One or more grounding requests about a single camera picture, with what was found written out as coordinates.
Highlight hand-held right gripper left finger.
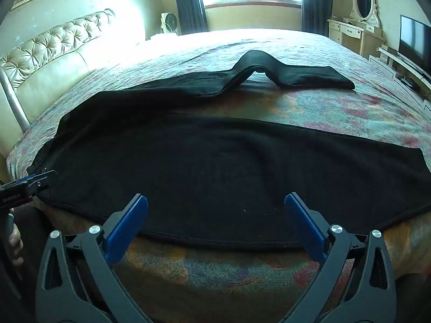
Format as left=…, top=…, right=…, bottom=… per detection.
left=35, top=193, right=154, bottom=323

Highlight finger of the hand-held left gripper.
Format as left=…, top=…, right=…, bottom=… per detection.
left=21, top=170, right=58, bottom=196

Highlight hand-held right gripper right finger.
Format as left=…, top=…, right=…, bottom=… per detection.
left=284, top=193, right=396, bottom=323

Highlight black pants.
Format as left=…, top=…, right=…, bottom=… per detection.
left=26, top=50, right=431, bottom=248

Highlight person's left hand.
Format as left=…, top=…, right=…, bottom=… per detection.
left=7, top=209, right=25, bottom=265

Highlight floral blanket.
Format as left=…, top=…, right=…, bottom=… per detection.
left=7, top=29, right=431, bottom=323

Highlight cream tufted leather headboard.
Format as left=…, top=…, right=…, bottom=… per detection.
left=0, top=8, right=117, bottom=175

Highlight cream television stand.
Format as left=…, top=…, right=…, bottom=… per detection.
left=369, top=45, right=431, bottom=108

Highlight cream vanity desk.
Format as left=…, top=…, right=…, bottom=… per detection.
left=327, top=17, right=386, bottom=58

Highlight white box fan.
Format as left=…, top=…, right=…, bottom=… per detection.
left=160, top=12, right=178, bottom=36

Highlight black flat television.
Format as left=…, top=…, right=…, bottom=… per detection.
left=397, top=15, right=431, bottom=77

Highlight cream oval vanity mirror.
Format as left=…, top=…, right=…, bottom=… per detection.
left=350, top=0, right=383, bottom=29

